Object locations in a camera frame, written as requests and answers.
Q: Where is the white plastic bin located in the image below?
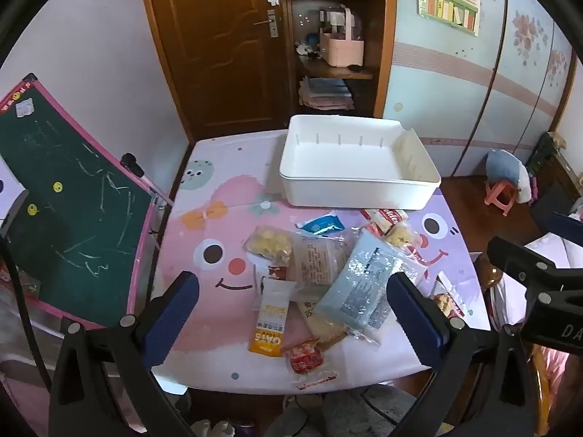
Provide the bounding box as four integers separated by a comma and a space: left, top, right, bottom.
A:
279, 114, 442, 211

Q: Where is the pink plastic stool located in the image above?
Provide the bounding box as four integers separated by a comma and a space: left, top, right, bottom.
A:
484, 181, 522, 217

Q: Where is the brown wooden door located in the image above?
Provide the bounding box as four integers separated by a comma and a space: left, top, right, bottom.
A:
137, 0, 292, 142

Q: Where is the pink storage basket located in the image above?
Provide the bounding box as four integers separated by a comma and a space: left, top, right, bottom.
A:
318, 7, 366, 68

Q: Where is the pastel floral wardrobe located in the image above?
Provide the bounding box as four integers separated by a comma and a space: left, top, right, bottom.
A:
383, 0, 579, 178

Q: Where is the orange white snack packet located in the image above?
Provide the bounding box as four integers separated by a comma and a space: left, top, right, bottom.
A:
248, 279, 297, 356

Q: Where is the light blue snack packet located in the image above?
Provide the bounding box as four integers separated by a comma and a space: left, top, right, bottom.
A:
313, 230, 404, 349

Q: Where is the clear puffed rice packet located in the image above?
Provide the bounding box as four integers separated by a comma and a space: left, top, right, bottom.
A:
385, 221, 426, 260
245, 227, 297, 267

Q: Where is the green chalkboard easel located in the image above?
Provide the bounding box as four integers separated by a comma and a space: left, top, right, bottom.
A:
0, 73, 176, 328

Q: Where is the metal door handle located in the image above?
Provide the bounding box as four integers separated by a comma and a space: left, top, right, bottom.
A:
253, 9, 279, 38

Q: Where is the blue cushion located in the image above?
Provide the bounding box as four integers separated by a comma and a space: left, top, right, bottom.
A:
485, 149, 522, 187

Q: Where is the wall calendar poster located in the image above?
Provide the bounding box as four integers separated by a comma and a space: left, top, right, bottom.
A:
414, 0, 482, 37

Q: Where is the red white cookie packet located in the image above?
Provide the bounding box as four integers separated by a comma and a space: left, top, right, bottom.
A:
362, 208, 409, 233

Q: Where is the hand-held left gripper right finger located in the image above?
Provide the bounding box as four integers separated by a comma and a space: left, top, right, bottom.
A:
386, 272, 536, 437

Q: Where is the blue white snack packet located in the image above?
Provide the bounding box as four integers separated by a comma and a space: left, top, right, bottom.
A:
295, 212, 347, 237

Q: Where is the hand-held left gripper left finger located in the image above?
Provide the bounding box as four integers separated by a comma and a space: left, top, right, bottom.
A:
48, 271, 201, 437

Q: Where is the wooden shelf unit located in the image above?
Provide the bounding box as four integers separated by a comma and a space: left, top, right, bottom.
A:
279, 0, 398, 119

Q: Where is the beige cracker packet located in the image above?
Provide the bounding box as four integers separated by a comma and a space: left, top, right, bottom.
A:
291, 236, 353, 344

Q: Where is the clear red nut packet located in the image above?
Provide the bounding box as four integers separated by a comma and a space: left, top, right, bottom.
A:
280, 338, 339, 391

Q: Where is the red white cake packet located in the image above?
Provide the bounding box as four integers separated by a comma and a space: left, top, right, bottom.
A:
428, 271, 467, 322

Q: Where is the dark wooden cabinet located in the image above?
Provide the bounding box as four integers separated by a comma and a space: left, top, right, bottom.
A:
528, 131, 583, 237

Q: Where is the stack of folded cloths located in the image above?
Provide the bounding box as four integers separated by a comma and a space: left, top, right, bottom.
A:
298, 76, 356, 111

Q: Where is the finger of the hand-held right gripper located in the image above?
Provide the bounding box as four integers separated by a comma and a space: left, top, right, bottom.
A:
552, 212, 583, 237
486, 236, 570, 292

